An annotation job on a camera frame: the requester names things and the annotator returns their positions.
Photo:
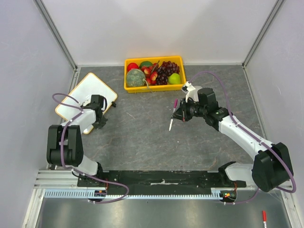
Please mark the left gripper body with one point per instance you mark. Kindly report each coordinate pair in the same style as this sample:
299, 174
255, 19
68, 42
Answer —
101, 121

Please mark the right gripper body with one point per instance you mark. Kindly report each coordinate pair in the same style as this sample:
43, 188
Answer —
184, 113

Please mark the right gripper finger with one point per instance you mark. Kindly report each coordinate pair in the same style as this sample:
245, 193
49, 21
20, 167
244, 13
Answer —
177, 115
180, 108

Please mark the white marker with magenta cap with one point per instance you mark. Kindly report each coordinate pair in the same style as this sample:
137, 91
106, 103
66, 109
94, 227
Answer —
174, 109

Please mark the yellow framed whiteboard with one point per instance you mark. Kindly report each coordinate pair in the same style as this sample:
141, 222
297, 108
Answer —
81, 96

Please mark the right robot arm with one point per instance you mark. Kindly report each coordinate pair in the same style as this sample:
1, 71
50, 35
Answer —
271, 165

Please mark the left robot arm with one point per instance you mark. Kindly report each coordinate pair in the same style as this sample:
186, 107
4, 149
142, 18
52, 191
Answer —
64, 141

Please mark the green pear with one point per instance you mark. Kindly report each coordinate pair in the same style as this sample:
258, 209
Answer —
174, 79

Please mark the green netted melon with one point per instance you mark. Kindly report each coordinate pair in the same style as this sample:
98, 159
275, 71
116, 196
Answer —
135, 78

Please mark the red apple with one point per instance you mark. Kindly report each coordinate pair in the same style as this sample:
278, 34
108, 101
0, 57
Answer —
131, 66

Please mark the dark purple grape bunch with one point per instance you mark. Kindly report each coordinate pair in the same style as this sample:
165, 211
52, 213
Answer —
165, 70

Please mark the red yellow cherry bunch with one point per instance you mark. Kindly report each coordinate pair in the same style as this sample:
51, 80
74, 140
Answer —
151, 74

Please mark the yellow plastic bin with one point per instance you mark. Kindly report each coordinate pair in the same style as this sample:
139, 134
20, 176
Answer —
152, 88

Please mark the green orange mango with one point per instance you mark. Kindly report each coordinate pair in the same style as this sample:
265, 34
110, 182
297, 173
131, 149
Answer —
145, 64

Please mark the red marker pen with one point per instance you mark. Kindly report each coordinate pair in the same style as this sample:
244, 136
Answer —
264, 219

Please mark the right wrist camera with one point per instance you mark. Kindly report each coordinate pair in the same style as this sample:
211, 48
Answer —
189, 90

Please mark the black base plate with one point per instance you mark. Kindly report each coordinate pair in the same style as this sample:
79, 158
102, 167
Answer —
171, 182

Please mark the slotted cable duct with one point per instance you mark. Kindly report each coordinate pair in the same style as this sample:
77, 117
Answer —
98, 194

